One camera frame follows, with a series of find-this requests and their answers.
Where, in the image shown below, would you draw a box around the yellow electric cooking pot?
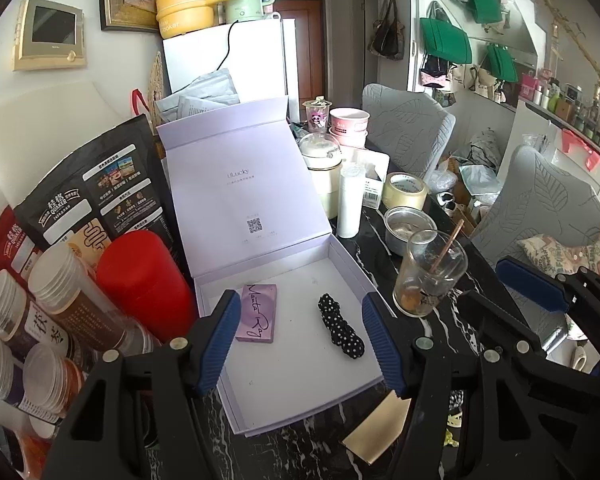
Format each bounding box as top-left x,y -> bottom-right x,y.
155,0 -> 246,38

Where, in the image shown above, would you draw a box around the red canister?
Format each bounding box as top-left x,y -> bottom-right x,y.
96,230 -> 198,343

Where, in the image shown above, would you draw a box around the row of bottles on shelf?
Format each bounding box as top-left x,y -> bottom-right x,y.
517,67 -> 600,156

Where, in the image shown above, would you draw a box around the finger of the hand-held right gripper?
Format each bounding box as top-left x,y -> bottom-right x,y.
495,256 -> 600,316
457,290 -> 581,386

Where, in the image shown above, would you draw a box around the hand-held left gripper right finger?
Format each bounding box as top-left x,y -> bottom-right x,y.
361,292 -> 556,480

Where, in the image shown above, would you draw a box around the black polka-dot scrunchie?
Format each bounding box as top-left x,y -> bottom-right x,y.
316,292 -> 367,361

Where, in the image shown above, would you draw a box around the wall intercom panel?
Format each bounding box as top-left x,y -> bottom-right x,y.
12,0 -> 88,71

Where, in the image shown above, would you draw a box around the white foam board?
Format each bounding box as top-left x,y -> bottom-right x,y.
0,80 -> 136,211

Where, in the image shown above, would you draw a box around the clear jar brown contents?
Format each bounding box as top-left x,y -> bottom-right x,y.
27,242 -> 156,356

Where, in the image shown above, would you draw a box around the wooden stir stick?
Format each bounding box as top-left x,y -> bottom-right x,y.
420,219 -> 465,291

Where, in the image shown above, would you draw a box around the red oat bag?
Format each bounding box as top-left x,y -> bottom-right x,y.
0,205 -> 46,281

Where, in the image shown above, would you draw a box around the clear jar dark label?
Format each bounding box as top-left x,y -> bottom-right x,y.
0,269 -> 81,356

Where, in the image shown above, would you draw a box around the clear cup panda print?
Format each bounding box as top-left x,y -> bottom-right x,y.
302,96 -> 333,133

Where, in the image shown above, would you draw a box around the white refrigerator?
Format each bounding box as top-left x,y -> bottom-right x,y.
162,17 -> 301,121

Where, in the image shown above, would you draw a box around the red bag handle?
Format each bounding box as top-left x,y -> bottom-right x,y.
131,88 -> 153,126

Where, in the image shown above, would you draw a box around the gold cardboard box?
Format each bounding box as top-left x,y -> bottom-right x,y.
342,390 -> 412,467

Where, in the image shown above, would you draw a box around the clear jar orange contents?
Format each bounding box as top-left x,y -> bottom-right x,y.
22,342 -> 88,416

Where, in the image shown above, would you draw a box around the cream mini cooker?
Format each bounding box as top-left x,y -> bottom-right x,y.
298,131 -> 343,218

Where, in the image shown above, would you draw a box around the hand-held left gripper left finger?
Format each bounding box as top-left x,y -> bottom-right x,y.
42,290 -> 243,480

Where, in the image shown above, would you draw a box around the brown wooden door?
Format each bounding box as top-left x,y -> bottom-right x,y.
272,0 -> 326,106

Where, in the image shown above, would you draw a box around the grey mailer bags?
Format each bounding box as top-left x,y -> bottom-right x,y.
155,69 -> 242,127

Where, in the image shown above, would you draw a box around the metal bowl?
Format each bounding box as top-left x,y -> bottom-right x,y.
382,206 -> 438,256

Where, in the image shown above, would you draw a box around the lavender gift box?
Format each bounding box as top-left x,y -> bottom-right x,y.
156,96 -> 398,436

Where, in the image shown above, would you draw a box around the clear jar purple label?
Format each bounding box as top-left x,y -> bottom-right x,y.
0,332 -> 31,406

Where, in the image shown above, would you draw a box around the woven straw mat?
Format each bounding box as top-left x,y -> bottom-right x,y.
147,52 -> 168,126

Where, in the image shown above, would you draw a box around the grey leaf-pattern chair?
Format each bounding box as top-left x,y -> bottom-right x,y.
472,145 -> 600,346
362,83 -> 457,181

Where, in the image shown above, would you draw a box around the black oat bag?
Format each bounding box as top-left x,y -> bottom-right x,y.
12,114 -> 181,261

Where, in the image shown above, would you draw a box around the brown handbag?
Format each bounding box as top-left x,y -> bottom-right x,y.
369,0 -> 406,61

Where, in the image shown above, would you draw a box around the white plastic bag roll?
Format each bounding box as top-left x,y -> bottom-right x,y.
336,162 -> 366,238

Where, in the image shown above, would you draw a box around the patterned cushion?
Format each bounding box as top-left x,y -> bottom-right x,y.
517,215 -> 600,286

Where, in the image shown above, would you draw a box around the small white carton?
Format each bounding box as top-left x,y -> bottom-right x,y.
355,150 -> 391,208

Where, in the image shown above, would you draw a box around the clear tape roll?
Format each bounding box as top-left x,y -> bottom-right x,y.
382,172 -> 429,211

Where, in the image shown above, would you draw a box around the black power cable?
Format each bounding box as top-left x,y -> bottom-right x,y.
214,19 -> 242,72

